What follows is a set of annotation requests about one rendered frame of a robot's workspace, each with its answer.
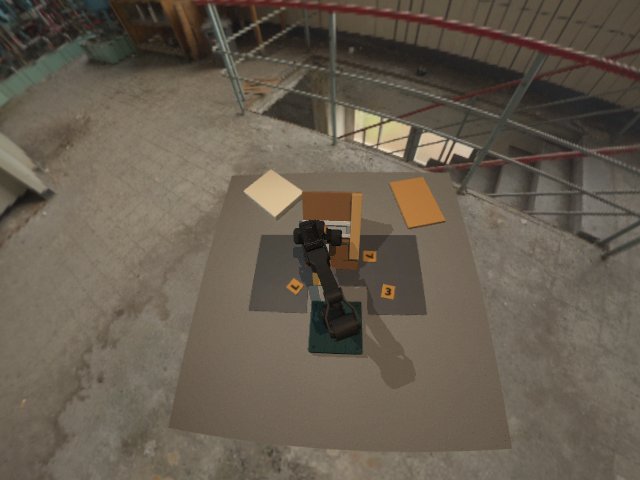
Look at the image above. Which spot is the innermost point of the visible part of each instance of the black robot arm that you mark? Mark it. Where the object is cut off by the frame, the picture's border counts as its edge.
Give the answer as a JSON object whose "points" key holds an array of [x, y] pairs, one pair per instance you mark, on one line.
{"points": [[339, 324]]}

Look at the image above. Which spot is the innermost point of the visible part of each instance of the beige flat square board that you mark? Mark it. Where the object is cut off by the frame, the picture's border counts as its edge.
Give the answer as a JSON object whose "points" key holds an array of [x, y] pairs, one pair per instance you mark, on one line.
{"points": [[274, 194]]}

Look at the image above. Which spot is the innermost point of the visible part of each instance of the brown a-frame board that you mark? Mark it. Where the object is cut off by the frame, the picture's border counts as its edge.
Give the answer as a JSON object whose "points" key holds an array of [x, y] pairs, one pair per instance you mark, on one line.
{"points": [[340, 211]]}

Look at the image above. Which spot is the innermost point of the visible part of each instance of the orange flat square slab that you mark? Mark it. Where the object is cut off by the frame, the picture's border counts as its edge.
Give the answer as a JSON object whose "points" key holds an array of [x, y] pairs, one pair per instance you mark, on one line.
{"points": [[416, 203]]}

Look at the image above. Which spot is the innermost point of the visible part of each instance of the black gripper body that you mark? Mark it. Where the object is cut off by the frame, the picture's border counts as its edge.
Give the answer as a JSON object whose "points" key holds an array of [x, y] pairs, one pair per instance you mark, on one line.
{"points": [[335, 236]]}

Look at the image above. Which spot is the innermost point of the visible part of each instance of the tan letter tile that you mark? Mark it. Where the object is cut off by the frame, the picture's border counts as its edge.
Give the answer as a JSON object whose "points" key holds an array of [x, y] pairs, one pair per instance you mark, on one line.
{"points": [[294, 286], [387, 291]]}

